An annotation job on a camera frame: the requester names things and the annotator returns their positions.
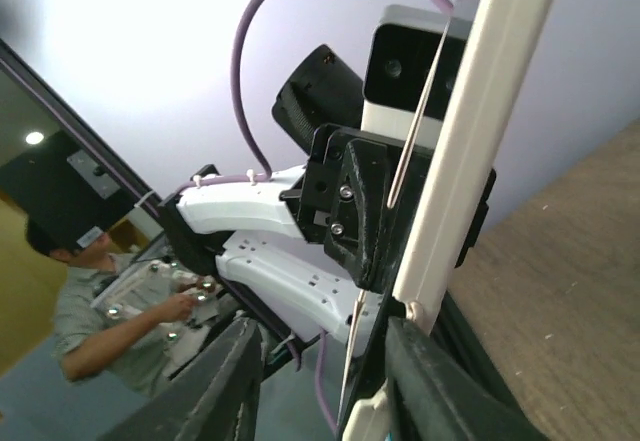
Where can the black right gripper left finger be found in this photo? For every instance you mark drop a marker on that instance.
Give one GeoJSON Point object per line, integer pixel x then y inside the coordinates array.
{"type": "Point", "coordinates": [216, 398]}

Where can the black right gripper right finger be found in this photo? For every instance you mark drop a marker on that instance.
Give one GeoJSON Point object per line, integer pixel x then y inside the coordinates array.
{"type": "Point", "coordinates": [432, 398]}

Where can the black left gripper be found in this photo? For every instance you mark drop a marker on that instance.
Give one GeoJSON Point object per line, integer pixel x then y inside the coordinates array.
{"type": "Point", "coordinates": [338, 202]}

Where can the white phone case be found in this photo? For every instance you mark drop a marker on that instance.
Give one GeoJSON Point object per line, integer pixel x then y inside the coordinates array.
{"type": "Point", "coordinates": [500, 46]}

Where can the black phone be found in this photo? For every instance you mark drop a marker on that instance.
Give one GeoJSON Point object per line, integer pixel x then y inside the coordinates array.
{"type": "Point", "coordinates": [397, 223]}

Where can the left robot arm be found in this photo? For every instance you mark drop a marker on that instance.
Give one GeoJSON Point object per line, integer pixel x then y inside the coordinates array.
{"type": "Point", "coordinates": [315, 247]}

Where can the person in grey shirt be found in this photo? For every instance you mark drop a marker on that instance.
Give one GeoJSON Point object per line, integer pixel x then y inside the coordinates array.
{"type": "Point", "coordinates": [126, 338]}

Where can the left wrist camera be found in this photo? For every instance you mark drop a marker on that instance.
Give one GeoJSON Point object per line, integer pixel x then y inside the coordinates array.
{"type": "Point", "coordinates": [402, 52]}

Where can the black left frame post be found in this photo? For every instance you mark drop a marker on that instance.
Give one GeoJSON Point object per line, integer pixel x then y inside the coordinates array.
{"type": "Point", "coordinates": [72, 123]}

